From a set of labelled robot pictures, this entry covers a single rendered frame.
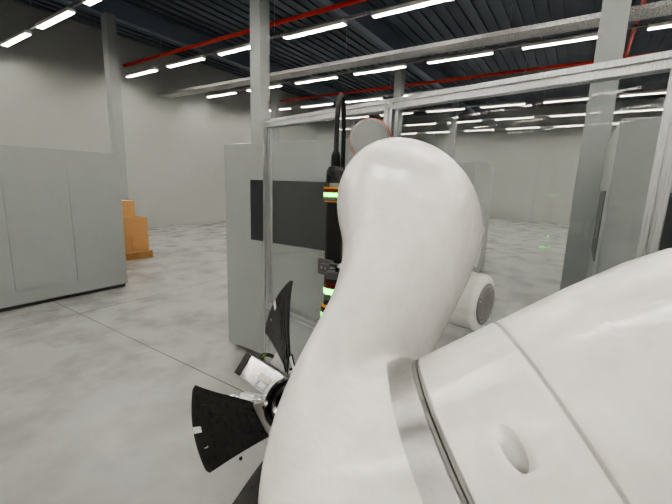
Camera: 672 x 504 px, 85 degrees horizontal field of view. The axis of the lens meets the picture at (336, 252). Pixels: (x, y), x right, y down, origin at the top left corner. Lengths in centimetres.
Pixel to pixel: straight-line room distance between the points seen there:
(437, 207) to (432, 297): 4
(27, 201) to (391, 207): 598
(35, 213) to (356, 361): 602
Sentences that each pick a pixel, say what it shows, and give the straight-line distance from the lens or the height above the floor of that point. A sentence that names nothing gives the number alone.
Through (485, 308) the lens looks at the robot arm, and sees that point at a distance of 58.
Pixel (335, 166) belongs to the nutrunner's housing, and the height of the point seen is 175.
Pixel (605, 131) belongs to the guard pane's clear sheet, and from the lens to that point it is 126.
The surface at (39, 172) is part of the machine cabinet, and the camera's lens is 613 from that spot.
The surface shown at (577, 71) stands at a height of 204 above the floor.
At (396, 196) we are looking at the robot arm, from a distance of 18.
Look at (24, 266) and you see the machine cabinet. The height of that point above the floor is 54.
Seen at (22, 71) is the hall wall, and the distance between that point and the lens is 1336.
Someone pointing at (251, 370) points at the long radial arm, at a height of 111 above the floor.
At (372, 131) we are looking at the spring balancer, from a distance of 142.
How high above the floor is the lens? 172
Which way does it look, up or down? 11 degrees down
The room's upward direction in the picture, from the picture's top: 2 degrees clockwise
